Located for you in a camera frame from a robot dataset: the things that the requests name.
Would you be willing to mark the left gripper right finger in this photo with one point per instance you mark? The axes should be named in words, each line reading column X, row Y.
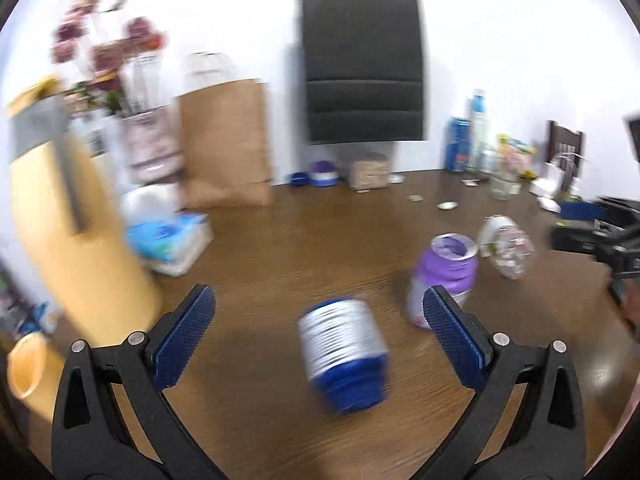
column 547, row 437

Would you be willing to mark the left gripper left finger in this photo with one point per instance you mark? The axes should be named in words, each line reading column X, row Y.
column 112, row 419

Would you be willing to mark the clear plastic jar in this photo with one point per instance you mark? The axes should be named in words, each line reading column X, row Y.
column 506, row 246

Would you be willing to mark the purple white supplement jar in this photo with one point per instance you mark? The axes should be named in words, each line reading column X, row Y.
column 450, row 261

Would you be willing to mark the yellow plastic cup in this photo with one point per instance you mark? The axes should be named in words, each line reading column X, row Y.
column 34, row 372

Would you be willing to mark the white charger box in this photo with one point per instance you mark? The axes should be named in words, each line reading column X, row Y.
column 549, row 183

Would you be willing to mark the dark wooden chair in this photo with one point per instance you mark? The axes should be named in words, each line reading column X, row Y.
column 564, row 146

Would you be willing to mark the clear drinking glass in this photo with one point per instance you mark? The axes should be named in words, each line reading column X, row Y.
column 503, row 184

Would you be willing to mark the colourful candy bag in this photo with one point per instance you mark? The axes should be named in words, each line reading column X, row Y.
column 515, row 158

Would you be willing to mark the yellow thermos jug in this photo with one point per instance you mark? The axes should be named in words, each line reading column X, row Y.
column 69, row 226

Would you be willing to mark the blue snack can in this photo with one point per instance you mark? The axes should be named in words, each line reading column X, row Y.
column 458, row 145

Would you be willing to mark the tissue pack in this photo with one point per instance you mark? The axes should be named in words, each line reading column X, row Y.
column 171, row 247

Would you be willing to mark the clear glass bottle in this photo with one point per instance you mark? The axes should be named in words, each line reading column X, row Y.
column 477, row 133

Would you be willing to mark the blue silver jar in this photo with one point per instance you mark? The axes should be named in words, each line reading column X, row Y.
column 345, row 355

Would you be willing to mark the white small lid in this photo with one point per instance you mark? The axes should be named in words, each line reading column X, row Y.
column 396, row 178

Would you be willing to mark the clear container of seeds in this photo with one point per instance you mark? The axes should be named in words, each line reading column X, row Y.
column 369, row 172

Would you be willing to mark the pink patterned vase wrap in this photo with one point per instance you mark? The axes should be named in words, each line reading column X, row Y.
column 152, row 148

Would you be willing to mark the purple white lid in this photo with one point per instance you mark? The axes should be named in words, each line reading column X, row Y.
column 323, row 173

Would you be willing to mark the black paper bag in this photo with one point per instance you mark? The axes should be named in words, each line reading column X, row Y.
column 363, row 67

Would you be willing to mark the blue lid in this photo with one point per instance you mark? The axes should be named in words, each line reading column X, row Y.
column 298, row 179

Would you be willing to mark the brown paper bag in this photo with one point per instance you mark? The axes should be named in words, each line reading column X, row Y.
column 224, row 136

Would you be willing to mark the dried flower bouquet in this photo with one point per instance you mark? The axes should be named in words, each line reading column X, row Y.
column 111, row 57

